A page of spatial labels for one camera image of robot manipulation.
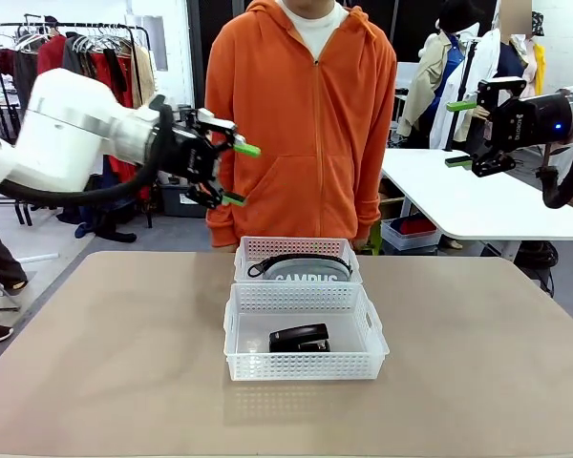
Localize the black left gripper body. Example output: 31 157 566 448
164 121 221 185

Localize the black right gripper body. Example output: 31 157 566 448
491 92 573 152

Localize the grey CAMPUS pencil case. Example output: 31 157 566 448
246 255 353 283

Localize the black stapler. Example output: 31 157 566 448
268 323 331 354

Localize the person's left forearm orange sleeve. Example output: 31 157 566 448
355 142 398 240

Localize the person's right forearm orange sleeve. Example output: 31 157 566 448
203 152 244 250

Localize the mannequin in white coat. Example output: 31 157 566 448
432 27 503 153

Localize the grey storage bin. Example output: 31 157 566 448
159 183 207 219

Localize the white table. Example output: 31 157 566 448
380 148 573 261

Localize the figure in yellow garment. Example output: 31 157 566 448
499 0 549 99

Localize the mannequin in beige coat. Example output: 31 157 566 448
395 0 467 150

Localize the person in orange hoodie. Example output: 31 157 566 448
203 0 398 252

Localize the beige garment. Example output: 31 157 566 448
132 43 159 110

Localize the white perforated plastic basket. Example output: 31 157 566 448
232 236 364 286

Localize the black bag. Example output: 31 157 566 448
513 240 561 288

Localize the cardboard box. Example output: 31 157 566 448
379 178 408 220

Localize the long red garment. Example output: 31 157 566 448
91 50 153 201

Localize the clear bin with red contents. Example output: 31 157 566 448
380 217 443 255

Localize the black metal clothes rack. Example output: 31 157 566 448
0 21 155 229

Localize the short red garment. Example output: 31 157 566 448
36 33 69 76

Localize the dark hanging garment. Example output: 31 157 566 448
0 46 40 142

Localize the white perforated basket with sticker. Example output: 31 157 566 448
223 281 391 382

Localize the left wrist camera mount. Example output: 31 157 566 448
132 94 168 123

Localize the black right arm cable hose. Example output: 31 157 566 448
536 142 573 210

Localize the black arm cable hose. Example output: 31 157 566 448
536 142 573 210
0 97 176 207

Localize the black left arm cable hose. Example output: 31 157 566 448
0 97 176 207

